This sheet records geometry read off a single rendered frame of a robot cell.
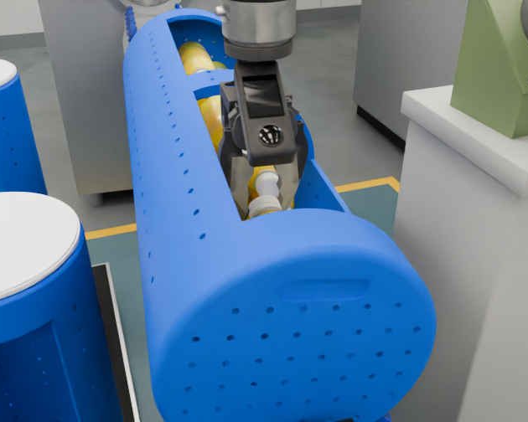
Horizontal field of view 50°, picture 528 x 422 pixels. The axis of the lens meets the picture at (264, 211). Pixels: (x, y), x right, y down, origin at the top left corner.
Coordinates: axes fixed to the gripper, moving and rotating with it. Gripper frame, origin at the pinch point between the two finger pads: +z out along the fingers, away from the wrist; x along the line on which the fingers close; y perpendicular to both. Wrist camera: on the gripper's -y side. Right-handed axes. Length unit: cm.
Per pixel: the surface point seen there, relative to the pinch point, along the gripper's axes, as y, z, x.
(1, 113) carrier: 86, 19, 46
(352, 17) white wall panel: 509, 118, -216
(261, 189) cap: 14.7, 6.1, -3.1
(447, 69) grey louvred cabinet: 187, 58, -137
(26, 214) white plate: 24.5, 11.3, 31.9
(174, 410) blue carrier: -19.8, 7.7, 13.4
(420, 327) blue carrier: -19.7, 2.8, -10.9
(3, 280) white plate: 8.6, 11.1, 33.1
